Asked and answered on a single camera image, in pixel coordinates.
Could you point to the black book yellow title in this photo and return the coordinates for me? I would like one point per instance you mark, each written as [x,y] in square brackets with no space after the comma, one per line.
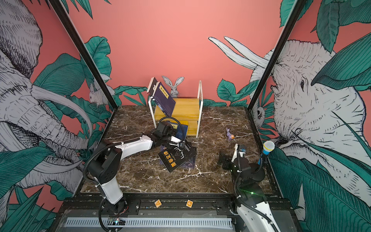
[187,152]

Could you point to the purple book yellow label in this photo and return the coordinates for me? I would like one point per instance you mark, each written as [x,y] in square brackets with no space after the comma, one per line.
[163,99]

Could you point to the small purple toy figure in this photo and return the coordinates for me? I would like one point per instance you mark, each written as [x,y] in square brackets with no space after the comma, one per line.
[229,135]

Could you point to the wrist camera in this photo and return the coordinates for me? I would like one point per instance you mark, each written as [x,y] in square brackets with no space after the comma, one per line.
[165,128]
[239,151]

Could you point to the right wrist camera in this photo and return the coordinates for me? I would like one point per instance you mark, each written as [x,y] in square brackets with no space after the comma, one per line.
[239,151]

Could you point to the blue microphone on stand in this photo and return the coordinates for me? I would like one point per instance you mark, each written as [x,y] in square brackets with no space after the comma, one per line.
[255,171]

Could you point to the white slotted cable duct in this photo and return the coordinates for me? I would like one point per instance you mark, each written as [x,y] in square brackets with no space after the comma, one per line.
[143,222]

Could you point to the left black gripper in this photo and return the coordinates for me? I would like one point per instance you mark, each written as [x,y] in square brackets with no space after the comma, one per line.
[169,144]

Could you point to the blue book yellow label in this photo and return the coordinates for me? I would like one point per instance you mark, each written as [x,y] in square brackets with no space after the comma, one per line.
[180,132]

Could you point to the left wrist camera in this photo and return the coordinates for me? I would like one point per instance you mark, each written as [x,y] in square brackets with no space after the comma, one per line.
[165,128]

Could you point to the right orange sticker tag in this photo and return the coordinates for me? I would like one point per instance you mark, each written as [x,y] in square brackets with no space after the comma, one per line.
[189,203]

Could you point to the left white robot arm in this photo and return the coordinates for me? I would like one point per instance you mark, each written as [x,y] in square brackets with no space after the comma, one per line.
[102,168]

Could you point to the orange sticker tag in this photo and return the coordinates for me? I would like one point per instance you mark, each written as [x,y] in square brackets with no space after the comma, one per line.
[189,203]
[158,203]

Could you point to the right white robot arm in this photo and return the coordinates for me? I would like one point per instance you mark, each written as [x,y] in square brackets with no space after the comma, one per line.
[250,202]

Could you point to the white wooden two-tier shelf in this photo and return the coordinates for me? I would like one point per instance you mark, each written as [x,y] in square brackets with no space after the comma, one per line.
[187,111]

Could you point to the dark purple bottom book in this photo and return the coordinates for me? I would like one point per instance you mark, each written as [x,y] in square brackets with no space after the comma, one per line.
[175,162]

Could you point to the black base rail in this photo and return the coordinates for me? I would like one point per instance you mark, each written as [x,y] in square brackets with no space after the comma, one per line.
[220,202]

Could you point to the left orange sticker tag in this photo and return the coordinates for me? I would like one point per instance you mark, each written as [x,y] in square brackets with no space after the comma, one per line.
[158,203]

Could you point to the right black frame post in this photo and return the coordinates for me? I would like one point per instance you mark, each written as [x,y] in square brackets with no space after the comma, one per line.
[294,15]

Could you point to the left black frame post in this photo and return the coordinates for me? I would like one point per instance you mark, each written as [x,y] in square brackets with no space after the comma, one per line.
[62,14]

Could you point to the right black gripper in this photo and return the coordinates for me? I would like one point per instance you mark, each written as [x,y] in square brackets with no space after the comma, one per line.
[222,159]

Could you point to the black frame post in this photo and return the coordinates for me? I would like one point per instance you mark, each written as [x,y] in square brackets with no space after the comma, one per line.
[62,14]
[294,15]

